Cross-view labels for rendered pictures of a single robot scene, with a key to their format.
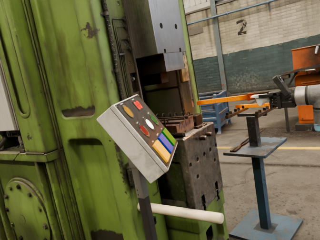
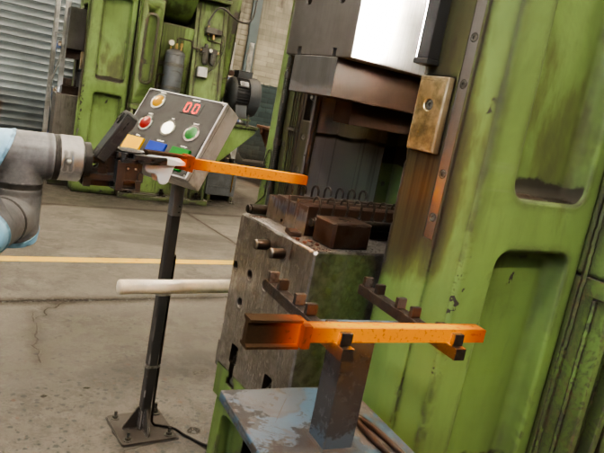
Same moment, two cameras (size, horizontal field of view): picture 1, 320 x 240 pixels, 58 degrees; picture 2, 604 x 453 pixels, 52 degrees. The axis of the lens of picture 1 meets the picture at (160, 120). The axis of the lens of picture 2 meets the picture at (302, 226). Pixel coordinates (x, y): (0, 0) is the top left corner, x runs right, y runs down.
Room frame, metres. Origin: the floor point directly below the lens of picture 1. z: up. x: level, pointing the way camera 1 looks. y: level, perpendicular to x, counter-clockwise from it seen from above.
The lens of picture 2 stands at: (2.18, -1.65, 1.23)
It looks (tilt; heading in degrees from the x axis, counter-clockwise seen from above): 11 degrees down; 110
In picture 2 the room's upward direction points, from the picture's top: 11 degrees clockwise
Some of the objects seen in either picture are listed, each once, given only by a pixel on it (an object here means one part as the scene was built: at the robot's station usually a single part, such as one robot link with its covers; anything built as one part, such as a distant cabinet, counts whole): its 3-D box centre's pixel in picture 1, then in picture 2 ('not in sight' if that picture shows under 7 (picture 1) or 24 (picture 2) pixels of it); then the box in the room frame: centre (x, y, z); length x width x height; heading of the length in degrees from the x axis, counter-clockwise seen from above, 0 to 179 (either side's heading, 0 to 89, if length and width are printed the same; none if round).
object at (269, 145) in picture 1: (255, 146); (328, 444); (1.95, -0.63, 0.65); 0.40 x 0.30 x 0.02; 136
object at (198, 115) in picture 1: (191, 120); (342, 232); (1.77, -0.19, 0.95); 0.12 x 0.08 x 0.06; 54
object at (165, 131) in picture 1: (168, 137); (176, 159); (1.16, -0.02, 1.01); 0.07 x 0.05 x 0.07; 169
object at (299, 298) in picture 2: (251, 108); (359, 306); (1.95, -0.63, 0.92); 0.23 x 0.06 x 0.02; 46
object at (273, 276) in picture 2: (243, 112); (328, 282); (1.87, -0.55, 0.92); 0.23 x 0.06 x 0.02; 46
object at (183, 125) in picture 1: (155, 126); (348, 215); (1.72, 0.03, 0.96); 0.42 x 0.20 x 0.09; 54
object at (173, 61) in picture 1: (144, 67); (374, 88); (1.72, 0.03, 1.32); 0.42 x 0.20 x 0.10; 54
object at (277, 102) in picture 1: (282, 98); (111, 165); (1.38, -0.61, 1.04); 0.12 x 0.08 x 0.09; 52
